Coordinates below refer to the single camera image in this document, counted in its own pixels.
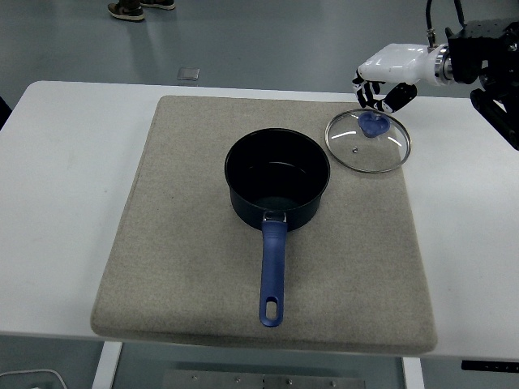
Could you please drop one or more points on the white table leg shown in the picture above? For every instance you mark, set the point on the white table leg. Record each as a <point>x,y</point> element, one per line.
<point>413,374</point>
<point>106,366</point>

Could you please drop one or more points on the silver square floor plate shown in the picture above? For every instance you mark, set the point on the silver square floor plate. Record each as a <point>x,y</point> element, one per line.
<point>188,73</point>

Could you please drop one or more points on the person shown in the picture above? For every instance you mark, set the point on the person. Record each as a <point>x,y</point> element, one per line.
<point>125,11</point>

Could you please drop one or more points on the beige fabric mat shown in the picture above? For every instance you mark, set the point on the beige fabric mat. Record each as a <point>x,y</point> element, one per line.
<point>182,243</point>

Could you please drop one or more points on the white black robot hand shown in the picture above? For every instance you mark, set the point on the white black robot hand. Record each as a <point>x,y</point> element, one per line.
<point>399,65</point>

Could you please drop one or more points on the black flat bar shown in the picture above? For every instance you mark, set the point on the black flat bar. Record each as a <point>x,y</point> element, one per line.
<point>490,365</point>

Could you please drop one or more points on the grey metal plate with screws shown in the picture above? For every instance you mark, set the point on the grey metal plate with screws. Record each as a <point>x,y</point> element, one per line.
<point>263,381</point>

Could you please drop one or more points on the glass pot lid blue knob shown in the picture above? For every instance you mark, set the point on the glass pot lid blue knob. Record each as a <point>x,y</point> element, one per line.
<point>373,150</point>

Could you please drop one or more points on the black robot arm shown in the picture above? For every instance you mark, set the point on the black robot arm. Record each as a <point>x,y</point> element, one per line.
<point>486,61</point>

